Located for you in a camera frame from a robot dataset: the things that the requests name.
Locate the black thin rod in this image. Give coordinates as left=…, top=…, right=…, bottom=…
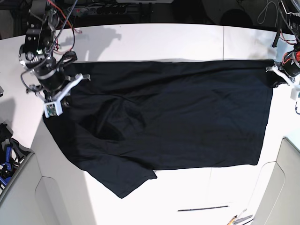
left=177, top=205, right=229, bottom=212

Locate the grey metal tool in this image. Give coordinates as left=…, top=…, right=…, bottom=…
left=233, top=215, right=253, bottom=225

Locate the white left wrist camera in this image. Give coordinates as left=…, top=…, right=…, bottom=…
left=290, top=85, right=300, bottom=102

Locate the yellow handled tool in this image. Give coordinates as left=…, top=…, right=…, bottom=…
left=227, top=215, right=238, bottom=225

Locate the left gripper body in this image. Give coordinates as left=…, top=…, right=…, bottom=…
left=266, top=62, right=300, bottom=88

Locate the black T-shirt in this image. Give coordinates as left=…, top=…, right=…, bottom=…
left=43, top=60, right=279, bottom=198

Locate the grey right chair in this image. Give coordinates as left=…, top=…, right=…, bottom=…
left=250, top=138, right=300, bottom=225

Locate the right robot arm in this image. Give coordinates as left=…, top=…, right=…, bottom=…
left=19, top=0, right=90, bottom=103

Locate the grey looped cable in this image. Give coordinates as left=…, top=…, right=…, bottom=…
left=257, top=1, right=282, bottom=25

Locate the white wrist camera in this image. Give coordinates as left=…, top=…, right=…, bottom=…
left=290, top=85, right=300, bottom=102
left=44, top=101, right=63, bottom=118

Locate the blue black tool pile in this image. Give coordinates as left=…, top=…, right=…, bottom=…
left=0, top=123, right=31, bottom=191

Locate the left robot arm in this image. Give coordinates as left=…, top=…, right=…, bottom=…
left=265, top=0, right=300, bottom=87

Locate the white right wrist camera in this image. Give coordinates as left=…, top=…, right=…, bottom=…
left=44, top=101, right=63, bottom=118

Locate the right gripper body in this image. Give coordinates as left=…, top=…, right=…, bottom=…
left=26, top=73, right=90, bottom=103

